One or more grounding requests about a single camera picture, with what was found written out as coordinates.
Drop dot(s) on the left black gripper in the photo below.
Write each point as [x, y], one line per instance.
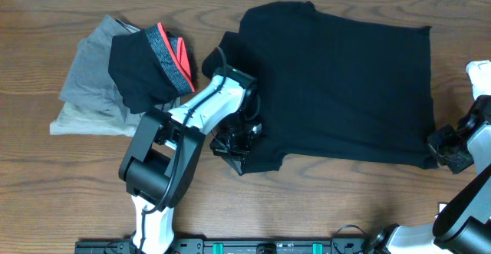
[240, 152]

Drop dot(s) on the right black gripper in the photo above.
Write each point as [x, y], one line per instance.
[435, 144]

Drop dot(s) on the black t-shirt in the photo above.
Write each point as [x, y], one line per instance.
[332, 87]

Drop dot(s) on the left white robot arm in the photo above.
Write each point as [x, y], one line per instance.
[161, 160]

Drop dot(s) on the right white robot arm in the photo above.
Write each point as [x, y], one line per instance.
[463, 224]

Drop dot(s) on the white garment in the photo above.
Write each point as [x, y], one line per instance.
[480, 77]

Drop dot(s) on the black shorts red waistband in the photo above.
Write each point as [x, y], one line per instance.
[150, 67]

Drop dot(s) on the grey folded shorts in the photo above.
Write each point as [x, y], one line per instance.
[92, 102]

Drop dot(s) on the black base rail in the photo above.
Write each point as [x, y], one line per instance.
[206, 246]

